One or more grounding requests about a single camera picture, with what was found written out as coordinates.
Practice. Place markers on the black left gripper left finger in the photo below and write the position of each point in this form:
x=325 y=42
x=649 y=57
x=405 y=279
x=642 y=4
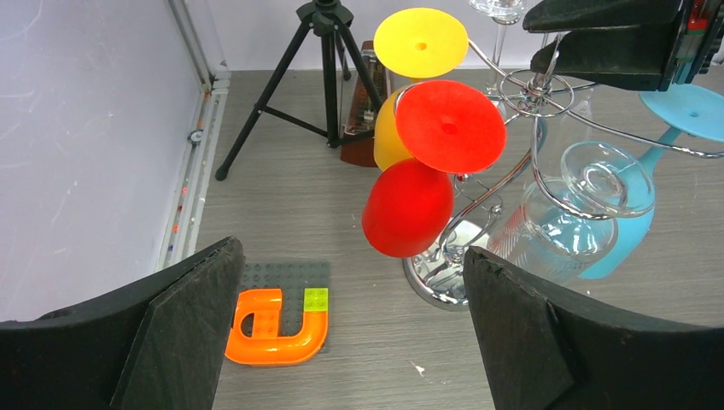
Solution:
x=156 y=343

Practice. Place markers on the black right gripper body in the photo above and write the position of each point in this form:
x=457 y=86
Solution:
x=698 y=38

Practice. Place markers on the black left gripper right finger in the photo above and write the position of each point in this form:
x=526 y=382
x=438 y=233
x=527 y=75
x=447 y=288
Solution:
x=544 y=346

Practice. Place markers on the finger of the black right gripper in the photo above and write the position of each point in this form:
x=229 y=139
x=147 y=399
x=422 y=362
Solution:
x=637 y=58
x=568 y=15

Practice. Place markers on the clear wine glass rear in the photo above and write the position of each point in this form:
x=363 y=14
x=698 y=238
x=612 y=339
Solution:
x=504 y=13

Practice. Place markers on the clear ribbed wine glass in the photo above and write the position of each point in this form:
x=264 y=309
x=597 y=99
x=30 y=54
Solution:
x=583 y=223

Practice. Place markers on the yellow wine glass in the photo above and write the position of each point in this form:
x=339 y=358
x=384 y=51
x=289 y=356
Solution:
x=418 y=43

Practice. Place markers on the chrome wine glass rack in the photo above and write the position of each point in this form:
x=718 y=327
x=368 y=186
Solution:
x=436 y=274

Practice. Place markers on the red wine glass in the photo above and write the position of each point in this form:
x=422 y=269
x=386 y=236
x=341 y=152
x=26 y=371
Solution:
x=426 y=133

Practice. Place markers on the orange curved toy tube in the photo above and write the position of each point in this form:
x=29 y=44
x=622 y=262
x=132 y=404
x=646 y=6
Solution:
x=255 y=338

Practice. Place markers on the grey building baseplate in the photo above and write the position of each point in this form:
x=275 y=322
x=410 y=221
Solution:
x=292 y=277

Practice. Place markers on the lime green building brick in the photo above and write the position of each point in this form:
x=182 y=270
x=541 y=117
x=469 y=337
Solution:
x=316 y=299

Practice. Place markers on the brown wooden metronome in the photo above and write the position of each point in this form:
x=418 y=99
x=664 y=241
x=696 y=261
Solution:
x=361 y=116

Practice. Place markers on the black music stand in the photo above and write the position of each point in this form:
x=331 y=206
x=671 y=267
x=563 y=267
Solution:
x=331 y=22

